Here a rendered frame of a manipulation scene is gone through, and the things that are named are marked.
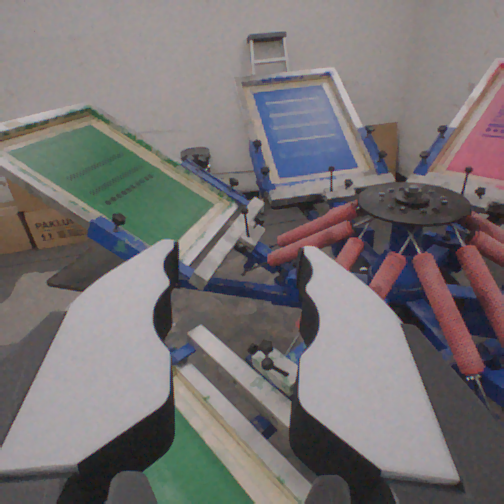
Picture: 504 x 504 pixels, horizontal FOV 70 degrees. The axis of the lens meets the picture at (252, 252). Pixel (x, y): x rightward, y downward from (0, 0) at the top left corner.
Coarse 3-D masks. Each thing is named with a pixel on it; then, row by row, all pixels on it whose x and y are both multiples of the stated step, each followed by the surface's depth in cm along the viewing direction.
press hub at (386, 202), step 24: (384, 192) 108; (408, 192) 99; (432, 192) 104; (456, 192) 104; (384, 216) 95; (408, 216) 94; (432, 216) 93; (456, 216) 92; (360, 264) 129; (408, 264) 107; (408, 288) 107; (408, 312) 106
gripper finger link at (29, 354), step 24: (48, 336) 8; (0, 360) 7; (24, 360) 7; (0, 384) 7; (24, 384) 7; (0, 408) 6; (0, 432) 6; (0, 480) 6; (24, 480) 5; (48, 480) 5; (72, 480) 6
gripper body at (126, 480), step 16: (112, 480) 5; (128, 480) 5; (144, 480) 5; (320, 480) 6; (336, 480) 6; (112, 496) 5; (128, 496) 5; (144, 496) 5; (320, 496) 5; (336, 496) 5
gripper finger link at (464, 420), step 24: (408, 336) 9; (432, 360) 8; (432, 384) 7; (456, 384) 7; (456, 408) 7; (480, 408) 7; (456, 432) 7; (480, 432) 7; (456, 456) 6; (480, 456) 6; (384, 480) 6; (480, 480) 6
